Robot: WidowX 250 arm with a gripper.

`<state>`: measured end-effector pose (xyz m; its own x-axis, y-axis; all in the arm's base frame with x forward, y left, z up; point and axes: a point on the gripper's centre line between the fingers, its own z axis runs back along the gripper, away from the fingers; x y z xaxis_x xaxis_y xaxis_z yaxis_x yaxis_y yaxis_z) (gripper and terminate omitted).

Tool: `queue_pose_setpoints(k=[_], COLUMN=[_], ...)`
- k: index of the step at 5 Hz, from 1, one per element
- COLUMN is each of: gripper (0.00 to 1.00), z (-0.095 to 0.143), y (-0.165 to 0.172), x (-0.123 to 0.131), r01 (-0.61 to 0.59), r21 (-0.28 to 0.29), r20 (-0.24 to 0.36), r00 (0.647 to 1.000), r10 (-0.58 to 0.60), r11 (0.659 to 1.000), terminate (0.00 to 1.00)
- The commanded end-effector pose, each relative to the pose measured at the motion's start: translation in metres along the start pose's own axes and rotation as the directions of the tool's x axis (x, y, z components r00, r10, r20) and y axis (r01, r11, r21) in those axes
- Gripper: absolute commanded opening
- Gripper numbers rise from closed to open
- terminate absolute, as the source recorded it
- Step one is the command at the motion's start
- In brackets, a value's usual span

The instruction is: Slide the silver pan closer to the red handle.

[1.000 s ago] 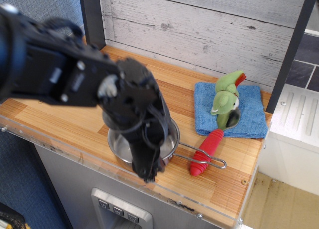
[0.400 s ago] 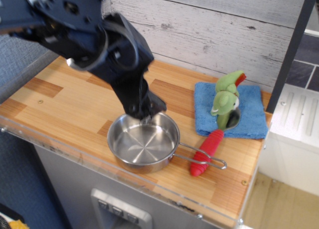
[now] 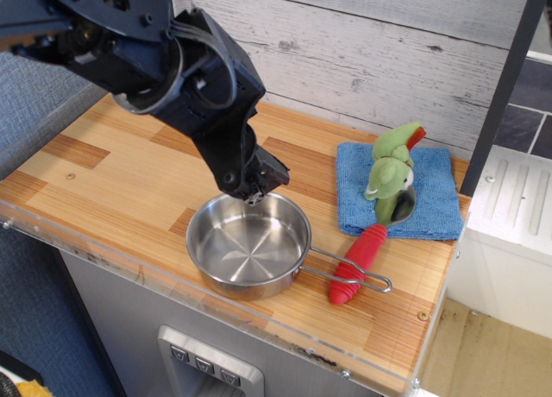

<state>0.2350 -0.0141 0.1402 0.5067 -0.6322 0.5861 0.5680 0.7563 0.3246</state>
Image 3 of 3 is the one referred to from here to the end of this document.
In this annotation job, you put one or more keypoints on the small steel pot with handle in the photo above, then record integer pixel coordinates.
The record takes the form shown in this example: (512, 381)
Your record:
(251, 252)

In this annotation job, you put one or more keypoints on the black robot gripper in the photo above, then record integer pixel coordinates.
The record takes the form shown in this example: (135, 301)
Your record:
(210, 92)

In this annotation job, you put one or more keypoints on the yellow black object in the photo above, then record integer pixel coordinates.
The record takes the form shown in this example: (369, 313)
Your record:
(22, 385)

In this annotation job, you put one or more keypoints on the white ribbed box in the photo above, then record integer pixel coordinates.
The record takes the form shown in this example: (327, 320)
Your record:
(503, 263)

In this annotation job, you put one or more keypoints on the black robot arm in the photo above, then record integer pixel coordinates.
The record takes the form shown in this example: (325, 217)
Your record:
(118, 45)

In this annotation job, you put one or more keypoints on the dark grey right post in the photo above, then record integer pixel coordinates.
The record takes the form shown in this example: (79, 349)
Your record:
(508, 78)

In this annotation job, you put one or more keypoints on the grey dispenser button panel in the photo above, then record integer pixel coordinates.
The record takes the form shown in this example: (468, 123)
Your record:
(195, 368)

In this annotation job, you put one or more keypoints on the red handled metal spoon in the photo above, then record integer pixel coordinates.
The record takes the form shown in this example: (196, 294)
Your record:
(388, 211)

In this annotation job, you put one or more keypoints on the blue folded cloth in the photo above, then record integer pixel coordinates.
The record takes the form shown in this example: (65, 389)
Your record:
(437, 215)

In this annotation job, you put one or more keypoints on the green plush toy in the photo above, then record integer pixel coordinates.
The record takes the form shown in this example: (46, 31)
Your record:
(392, 169)

